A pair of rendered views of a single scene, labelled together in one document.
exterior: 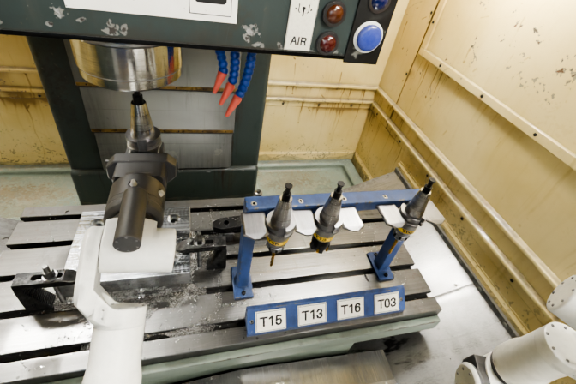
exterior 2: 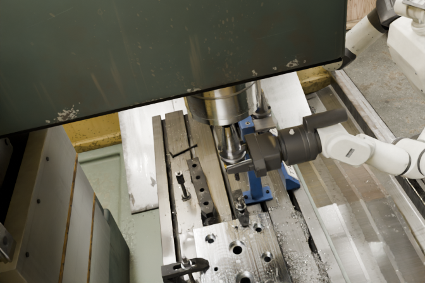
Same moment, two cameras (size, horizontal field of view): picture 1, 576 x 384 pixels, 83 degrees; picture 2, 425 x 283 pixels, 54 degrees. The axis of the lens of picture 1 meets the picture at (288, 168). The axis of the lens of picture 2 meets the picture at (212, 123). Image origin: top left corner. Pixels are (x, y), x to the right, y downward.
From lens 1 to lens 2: 1.03 m
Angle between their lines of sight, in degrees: 54
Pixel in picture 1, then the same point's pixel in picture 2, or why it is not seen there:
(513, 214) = not seen: hidden behind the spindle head
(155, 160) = (255, 138)
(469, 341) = (271, 91)
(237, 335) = (300, 193)
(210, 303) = (277, 213)
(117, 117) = not seen: outside the picture
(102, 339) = (379, 145)
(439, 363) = (283, 111)
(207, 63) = (60, 156)
